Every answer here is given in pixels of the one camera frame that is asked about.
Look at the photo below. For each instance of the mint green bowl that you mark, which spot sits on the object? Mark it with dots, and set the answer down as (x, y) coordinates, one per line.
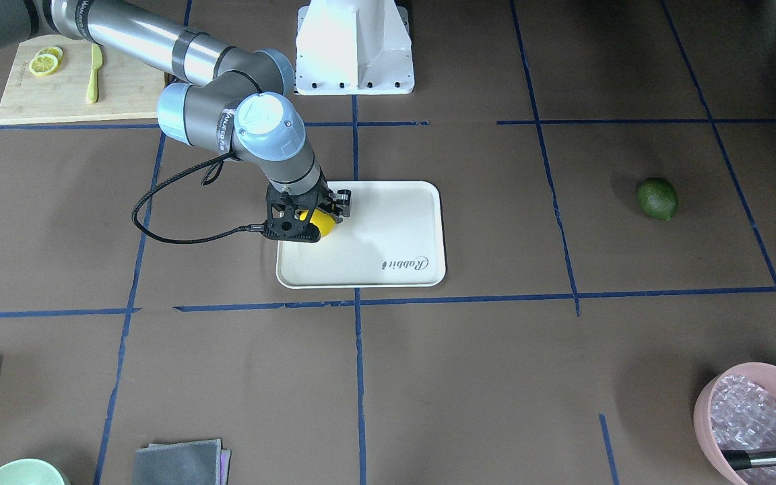
(31, 471)

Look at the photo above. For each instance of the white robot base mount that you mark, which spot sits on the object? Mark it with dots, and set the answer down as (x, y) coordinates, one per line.
(354, 48)

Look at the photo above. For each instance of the grey folded cloth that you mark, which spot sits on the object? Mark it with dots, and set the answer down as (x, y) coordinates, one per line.
(195, 462)

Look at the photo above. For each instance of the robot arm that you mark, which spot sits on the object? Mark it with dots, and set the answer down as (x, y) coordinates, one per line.
(223, 99)

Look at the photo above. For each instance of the green lime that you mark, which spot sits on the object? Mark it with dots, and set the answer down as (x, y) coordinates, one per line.
(657, 198)

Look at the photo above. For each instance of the lemon slices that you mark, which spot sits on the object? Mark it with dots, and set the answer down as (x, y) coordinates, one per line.
(46, 61)

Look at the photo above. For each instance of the pink bowl with ice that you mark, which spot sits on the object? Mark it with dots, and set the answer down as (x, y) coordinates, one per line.
(736, 411)

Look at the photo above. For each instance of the yellow lemon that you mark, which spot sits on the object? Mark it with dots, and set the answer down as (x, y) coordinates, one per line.
(324, 222)

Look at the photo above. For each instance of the metal muddler stick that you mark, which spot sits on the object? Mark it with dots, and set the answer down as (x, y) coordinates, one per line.
(747, 459)

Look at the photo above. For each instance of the yellow plastic knife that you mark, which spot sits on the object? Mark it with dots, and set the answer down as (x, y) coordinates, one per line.
(96, 64)

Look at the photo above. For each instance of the beige rabbit tray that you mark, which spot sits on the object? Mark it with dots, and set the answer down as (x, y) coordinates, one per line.
(394, 238)

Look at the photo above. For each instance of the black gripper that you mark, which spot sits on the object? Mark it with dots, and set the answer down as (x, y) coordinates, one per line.
(341, 203)

